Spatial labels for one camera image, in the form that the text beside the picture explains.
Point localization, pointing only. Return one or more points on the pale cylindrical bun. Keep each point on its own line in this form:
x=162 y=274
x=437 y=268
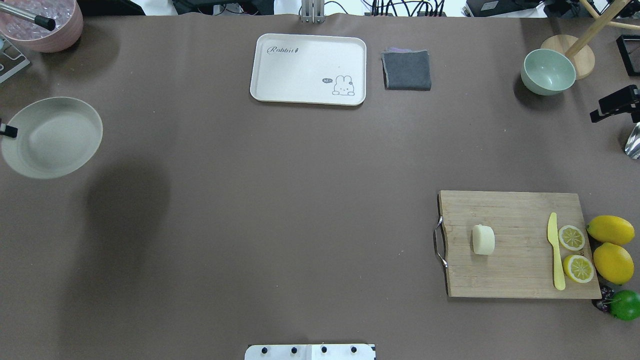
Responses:
x=483 y=239

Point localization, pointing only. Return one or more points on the cream round plate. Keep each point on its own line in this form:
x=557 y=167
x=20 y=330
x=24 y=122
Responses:
x=55 y=136

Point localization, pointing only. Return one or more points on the white rabbit tray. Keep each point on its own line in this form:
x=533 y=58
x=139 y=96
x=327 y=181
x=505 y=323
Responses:
x=309 y=69

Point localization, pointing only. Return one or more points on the grey folded cloth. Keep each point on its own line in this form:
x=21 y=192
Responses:
x=406 y=69

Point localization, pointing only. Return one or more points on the wooden cutting board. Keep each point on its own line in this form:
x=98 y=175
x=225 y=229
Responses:
x=521 y=266

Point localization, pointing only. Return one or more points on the yellow plastic knife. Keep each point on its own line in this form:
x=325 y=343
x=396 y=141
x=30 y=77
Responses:
x=552 y=236

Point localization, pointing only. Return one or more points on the mint green bowl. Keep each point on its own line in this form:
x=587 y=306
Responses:
x=547 y=72

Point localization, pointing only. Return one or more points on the lemon half upper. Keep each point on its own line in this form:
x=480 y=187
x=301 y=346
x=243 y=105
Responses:
x=571 y=238

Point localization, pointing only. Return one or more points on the lemon half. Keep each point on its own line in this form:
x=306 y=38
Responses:
x=571 y=238
x=578 y=268

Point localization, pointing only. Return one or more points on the lemon half lower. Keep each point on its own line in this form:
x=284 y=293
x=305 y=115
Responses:
x=578 y=268

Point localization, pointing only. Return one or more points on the wooden stand with base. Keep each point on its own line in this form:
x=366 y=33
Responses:
x=577 y=50

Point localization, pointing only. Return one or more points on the whole yellow lemon oval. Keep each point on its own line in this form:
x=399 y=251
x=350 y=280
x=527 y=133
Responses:
x=611 y=229

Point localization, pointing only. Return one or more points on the whole yellow lemon round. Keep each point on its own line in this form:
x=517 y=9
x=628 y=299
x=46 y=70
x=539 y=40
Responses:
x=613 y=263

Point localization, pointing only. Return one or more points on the dark grapes bunch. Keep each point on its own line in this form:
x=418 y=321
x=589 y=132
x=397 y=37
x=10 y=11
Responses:
x=604 y=303

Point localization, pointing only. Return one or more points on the pink ice bucket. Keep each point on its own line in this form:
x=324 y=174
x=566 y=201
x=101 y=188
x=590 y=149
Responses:
x=67 y=17

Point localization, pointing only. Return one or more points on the black clamp device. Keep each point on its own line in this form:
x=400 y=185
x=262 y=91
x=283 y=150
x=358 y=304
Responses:
x=625 y=100

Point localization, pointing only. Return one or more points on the green lime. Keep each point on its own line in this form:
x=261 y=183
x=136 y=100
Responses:
x=625 y=305

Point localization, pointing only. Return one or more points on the metal camera post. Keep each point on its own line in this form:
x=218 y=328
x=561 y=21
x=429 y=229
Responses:
x=312 y=11

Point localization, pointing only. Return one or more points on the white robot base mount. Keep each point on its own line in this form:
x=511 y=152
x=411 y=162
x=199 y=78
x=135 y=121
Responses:
x=322 y=351

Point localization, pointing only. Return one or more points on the metal scoop handle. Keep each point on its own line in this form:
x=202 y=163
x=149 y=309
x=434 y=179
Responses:
x=37 y=19

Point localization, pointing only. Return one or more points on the black frame object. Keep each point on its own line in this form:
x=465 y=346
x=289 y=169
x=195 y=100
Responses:
x=629 y=49

